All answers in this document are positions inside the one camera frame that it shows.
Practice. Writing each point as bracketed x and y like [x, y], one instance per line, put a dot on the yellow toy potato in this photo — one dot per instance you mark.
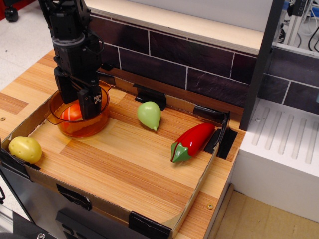
[26, 148]

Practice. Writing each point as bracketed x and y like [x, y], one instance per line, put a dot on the dark brick backsplash panel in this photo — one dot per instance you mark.
[218, 73]

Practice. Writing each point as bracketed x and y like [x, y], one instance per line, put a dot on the green toy pear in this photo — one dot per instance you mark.
[149, 114]

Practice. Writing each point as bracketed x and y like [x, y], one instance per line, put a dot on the orange salmon sushi toy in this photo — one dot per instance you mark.
[71, 117]

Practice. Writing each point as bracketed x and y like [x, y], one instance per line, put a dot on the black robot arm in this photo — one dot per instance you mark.
[66, 19]

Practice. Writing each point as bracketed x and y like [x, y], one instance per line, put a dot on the dark grey vertical post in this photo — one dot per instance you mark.
[262, 63]

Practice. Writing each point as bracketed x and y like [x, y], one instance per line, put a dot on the brown cardboard fence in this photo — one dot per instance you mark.
[120, 182]

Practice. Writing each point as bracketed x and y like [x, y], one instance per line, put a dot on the red toy chili pepper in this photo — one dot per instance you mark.
[189, 143]

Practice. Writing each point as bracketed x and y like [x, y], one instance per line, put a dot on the white toy sink drainboard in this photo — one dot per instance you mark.
[278, 160]

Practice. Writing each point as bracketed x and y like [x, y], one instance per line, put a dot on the transparent orange plastic pot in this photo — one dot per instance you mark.
[89, 127]

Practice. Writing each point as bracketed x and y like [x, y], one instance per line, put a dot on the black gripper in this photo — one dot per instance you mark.
[78, 60]

